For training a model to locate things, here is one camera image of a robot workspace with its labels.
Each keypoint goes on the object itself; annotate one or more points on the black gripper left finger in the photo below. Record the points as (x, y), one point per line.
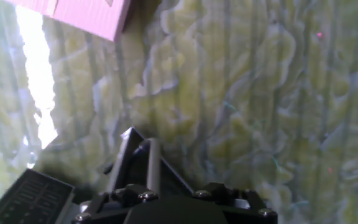
(113, 205)

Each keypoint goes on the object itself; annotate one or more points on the pink gift box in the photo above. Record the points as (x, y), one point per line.
(85, 15)

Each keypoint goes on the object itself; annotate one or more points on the green marble pattern mat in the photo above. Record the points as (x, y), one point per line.
(244, 109)

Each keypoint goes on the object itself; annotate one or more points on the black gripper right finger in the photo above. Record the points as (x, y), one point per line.
(247, 214)

